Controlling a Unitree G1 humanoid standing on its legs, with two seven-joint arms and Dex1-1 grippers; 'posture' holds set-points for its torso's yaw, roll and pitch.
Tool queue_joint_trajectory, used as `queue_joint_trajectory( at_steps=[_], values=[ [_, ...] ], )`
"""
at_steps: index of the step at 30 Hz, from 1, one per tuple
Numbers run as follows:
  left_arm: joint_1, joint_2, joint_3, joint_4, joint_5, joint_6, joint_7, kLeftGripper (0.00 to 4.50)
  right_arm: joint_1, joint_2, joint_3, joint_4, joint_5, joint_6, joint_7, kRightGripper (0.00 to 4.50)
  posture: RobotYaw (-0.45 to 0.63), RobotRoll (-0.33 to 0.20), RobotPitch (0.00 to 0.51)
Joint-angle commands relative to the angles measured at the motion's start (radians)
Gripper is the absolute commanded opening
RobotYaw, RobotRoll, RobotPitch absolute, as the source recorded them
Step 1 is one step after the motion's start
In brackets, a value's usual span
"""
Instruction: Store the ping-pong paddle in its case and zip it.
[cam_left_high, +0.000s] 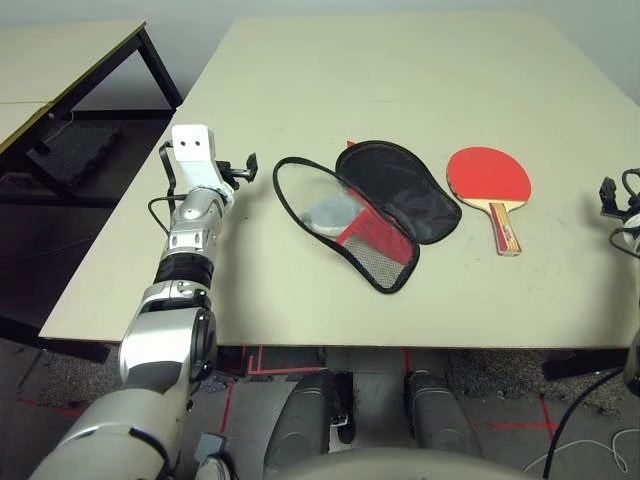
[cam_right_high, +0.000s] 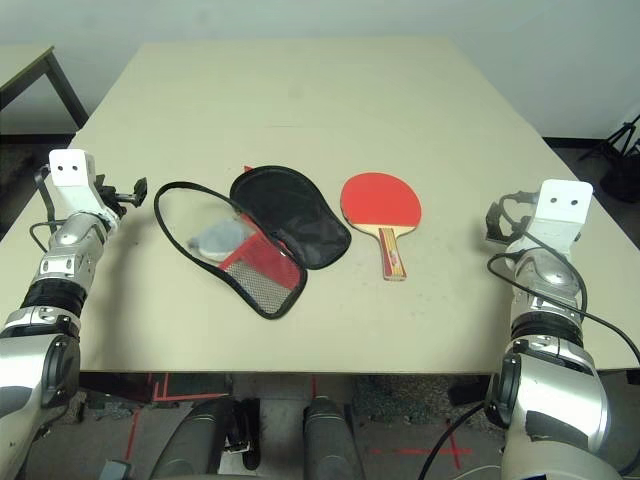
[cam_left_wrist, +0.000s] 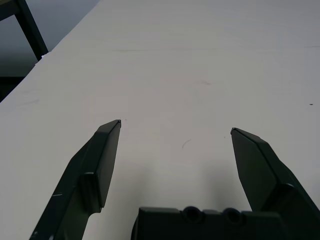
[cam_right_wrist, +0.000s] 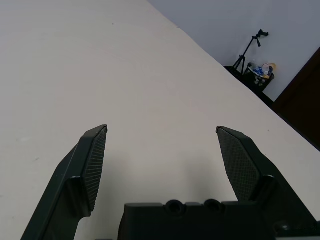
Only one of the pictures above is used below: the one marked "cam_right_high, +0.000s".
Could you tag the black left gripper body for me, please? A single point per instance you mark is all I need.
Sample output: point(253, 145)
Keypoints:
point(117, 196)

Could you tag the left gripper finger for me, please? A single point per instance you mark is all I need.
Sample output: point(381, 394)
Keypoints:
point(140, 191)

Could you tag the grey floor box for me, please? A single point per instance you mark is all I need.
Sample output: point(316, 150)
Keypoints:
point(115, 471)

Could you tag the beige side table black legs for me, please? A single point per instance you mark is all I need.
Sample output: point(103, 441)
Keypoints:
point(25, 65)

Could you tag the grey left robot leg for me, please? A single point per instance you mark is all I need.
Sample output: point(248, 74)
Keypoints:
point(195, 440)

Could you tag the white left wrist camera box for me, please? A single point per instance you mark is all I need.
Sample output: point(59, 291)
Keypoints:
point(72, 170)

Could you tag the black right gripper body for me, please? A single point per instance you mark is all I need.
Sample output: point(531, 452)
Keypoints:
point(524, 224)

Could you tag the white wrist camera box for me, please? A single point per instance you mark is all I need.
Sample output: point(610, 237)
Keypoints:
point(565, 205)
point(72, 170)

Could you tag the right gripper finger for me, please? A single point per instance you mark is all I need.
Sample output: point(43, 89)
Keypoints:
point(495, 227)

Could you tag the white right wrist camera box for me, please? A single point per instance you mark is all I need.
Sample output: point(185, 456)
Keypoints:
point(565, 205)

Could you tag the grey robot leg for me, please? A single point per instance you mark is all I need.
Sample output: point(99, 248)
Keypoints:
point(195, 440)
point(330, 440)

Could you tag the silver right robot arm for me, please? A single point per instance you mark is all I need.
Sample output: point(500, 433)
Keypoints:
point(550, 400)

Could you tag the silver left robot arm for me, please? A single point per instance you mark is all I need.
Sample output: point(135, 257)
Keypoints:
point(60, 250)

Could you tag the black tripod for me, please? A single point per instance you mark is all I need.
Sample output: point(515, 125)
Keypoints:
point(622, 137)

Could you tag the black robot foot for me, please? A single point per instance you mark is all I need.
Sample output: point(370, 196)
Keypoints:
point(247, 430)

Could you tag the red black paddle case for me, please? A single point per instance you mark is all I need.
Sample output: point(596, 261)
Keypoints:
point(295, 220)

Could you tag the grey right robot leg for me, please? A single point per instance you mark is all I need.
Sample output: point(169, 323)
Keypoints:
point(330, 440)

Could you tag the black waste bin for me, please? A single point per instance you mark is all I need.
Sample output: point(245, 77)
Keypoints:
point(622, 180)

